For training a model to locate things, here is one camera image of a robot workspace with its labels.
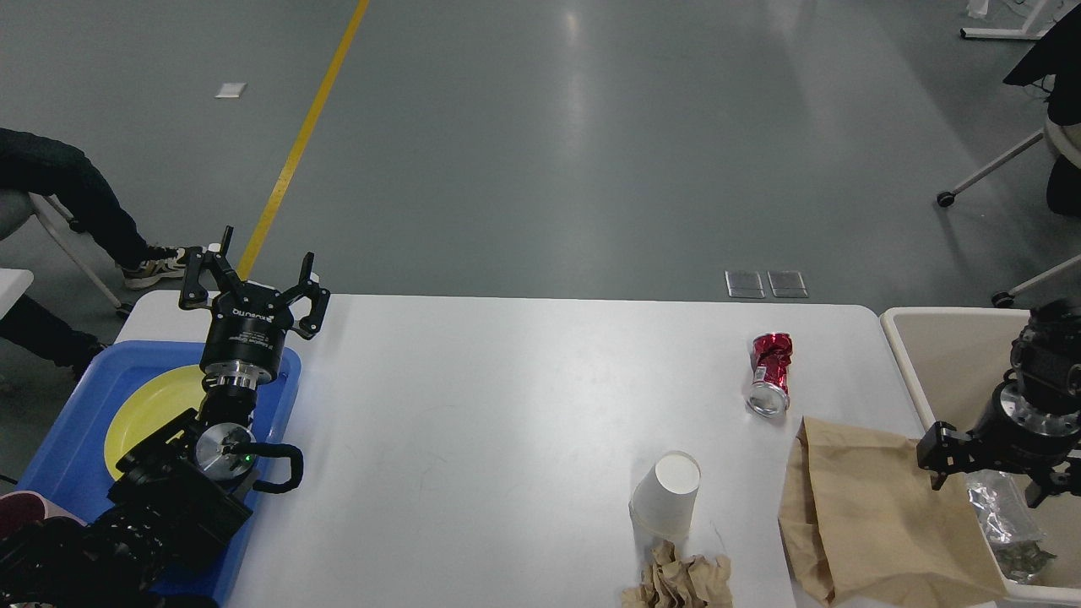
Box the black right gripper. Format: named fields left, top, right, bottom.
left=916, top=382, right=1080, bottom=508

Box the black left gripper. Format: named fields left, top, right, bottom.
left=177, top=225, right=330, bottom=391

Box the brown paper bag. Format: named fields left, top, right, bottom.
left=779, top=418, right=1005, bottom=607

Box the yellow plastic plate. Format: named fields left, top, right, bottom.
left=103, top=365, right=205, bottom=480

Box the crushed red soda can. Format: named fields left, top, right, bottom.
left=747, top=334, right=795, bottom=418

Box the white paper cup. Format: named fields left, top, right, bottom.
left=628, top=450, right=702, bottom=542

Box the brown paper ball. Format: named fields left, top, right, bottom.
left=619, top=541, right=734, bottom=607

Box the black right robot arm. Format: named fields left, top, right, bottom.
left=915, top=299, right=1080, bottom=508

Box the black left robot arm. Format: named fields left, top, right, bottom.
left=3, top=230, right=331, bottom=607

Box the foil ball in bin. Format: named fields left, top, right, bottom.
left=965, top=470, right=1057, bottom=584

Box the seated person beige sweater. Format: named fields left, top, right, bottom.
left=1, top=128, right=188, bottom=378

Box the white desk corner left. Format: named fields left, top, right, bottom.
left=0, top=267, right=34, bottom=317

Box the blue plastic tray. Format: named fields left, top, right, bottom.
left=16, top=341, right=301, bottom=607

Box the grey office chair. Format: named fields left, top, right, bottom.
left=1, top=188, right=133, bottom=320

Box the pink mug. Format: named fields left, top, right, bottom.
left=1, top=491, right=86, bottom=541

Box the metal floor socket cover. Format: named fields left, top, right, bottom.
left=725, top=270, right=808, bottom=299

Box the white chair with black jacket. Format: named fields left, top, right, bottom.
left=936, top=8, right=1081, bottom=309

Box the white table leg base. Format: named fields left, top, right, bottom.
left=959, top=1, right=1065, bottom=41

